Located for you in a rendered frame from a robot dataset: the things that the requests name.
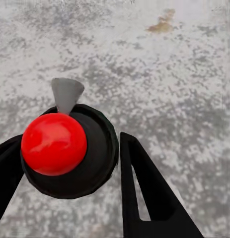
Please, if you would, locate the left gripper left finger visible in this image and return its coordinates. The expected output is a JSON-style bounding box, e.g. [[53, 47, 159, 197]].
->
[[0, 134, 25, 220]]

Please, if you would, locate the pesticide atomizer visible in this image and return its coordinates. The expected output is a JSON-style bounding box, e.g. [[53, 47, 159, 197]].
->
[[20, 77, 120, 199]]

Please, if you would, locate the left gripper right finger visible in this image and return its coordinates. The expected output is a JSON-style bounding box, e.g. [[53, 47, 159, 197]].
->
[[119, 132, 204, 238]]

